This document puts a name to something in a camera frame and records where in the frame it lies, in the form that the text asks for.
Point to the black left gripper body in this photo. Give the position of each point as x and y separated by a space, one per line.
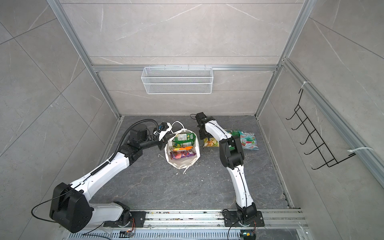
161 143

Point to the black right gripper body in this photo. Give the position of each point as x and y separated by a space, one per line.
204 135

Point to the yellow chips snack bag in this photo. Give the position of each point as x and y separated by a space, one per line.
210 143

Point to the white floral paper bag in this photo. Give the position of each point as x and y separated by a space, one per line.
178 127

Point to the green Fox's candy bag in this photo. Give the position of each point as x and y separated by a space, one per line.
234 141

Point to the teal snack packet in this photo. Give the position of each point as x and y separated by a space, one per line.
248 140

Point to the orange snack packet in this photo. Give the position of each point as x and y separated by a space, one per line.
181 149

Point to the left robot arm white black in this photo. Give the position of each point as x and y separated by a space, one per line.
71 207

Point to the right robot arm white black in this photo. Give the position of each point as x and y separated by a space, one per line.
232 158

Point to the green white snack packet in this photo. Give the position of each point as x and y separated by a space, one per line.
184 140

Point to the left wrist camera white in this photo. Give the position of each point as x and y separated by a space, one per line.
163 130

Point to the white wire mesh basket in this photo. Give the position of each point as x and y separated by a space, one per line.
177 80

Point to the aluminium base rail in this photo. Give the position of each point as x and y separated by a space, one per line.
270 224

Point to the black wire hook rack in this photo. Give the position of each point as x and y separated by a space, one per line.
314 136

